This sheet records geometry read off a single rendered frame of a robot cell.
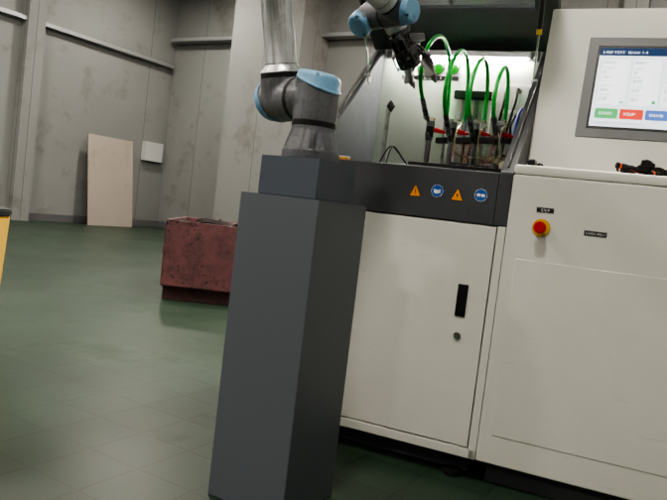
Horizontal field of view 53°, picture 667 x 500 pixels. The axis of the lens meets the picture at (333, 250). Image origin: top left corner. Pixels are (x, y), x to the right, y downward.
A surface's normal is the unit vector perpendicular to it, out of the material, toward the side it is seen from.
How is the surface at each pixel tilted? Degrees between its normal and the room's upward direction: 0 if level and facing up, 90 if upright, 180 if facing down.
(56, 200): 90
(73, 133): 90
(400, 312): 90
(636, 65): 76
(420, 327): 90
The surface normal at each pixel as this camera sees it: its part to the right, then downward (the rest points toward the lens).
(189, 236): 0.08, 0.07
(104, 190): 0.86, 0.00
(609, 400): -0.40, 0.01
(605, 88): -0.36, -0.23
